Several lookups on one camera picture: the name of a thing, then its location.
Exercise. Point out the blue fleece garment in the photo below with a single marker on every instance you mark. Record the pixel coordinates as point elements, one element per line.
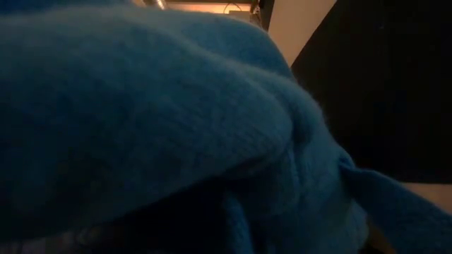
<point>141,106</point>

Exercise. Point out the plain navy fabric bin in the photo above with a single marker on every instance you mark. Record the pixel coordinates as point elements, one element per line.
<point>388,88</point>

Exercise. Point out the black metal table frame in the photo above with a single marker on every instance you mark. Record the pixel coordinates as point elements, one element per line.
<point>266,10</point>

